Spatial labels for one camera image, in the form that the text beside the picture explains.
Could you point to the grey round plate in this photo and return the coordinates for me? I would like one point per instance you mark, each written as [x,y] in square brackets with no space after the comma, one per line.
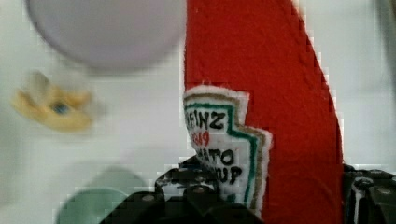
[109,34]

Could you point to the light green bowl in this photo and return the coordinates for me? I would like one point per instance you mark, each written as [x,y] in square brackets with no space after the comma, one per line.
[94,201]

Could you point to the red plush ketchup bottle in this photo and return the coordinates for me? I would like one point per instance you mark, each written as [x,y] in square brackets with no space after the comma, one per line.
[259,112]

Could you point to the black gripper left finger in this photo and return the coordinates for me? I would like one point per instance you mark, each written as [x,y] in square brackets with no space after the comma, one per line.
[188,194]

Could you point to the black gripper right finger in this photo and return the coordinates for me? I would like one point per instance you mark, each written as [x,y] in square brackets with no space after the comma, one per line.
[369,196]

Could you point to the yellow peeled banana toy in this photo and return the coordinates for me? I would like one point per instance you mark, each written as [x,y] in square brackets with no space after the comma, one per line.
[51,106]

